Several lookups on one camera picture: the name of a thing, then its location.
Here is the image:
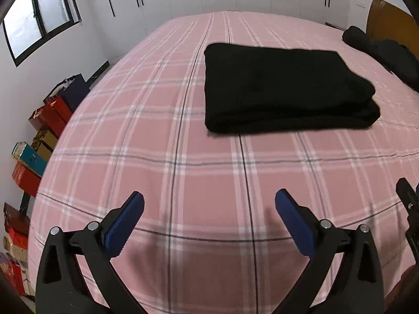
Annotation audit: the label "black pants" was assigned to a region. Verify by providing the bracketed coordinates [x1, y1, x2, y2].
[204, 43, 381, 135]

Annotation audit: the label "black jacket on bed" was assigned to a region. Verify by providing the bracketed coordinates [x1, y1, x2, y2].
[342, 26, 418, 92]

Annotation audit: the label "black framed window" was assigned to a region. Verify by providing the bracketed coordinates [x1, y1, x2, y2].
[1, 0, 82, 66]

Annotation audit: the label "teal box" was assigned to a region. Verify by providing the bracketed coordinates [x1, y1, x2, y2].
[11, 142, 47, 177]

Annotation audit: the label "wooden headboard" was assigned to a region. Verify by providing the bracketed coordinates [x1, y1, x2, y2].
[366, 0, 419, 58]

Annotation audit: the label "dark red low box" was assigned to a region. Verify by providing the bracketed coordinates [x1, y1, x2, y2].
[4, 203, 30, 236]

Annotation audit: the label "gold brown box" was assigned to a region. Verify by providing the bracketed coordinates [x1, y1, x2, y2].
[31, 130, 58, 162]

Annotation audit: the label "pink plaid bed sheet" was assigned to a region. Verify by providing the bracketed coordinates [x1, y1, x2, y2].
[28, 12, 418, 313]

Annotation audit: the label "red gift bag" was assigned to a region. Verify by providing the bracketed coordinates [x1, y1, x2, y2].
[28, 97, 73, 138]

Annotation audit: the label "dark blue gift bag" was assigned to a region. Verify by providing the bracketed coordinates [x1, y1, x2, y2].
[43, 74, 90, 112]

